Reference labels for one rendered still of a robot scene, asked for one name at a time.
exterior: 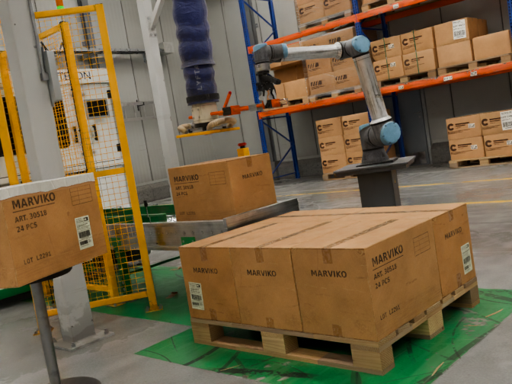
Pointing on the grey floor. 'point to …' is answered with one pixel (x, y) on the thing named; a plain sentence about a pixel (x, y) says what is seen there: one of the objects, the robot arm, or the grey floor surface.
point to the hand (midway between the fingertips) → (270, 103)
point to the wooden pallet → (362, 355)
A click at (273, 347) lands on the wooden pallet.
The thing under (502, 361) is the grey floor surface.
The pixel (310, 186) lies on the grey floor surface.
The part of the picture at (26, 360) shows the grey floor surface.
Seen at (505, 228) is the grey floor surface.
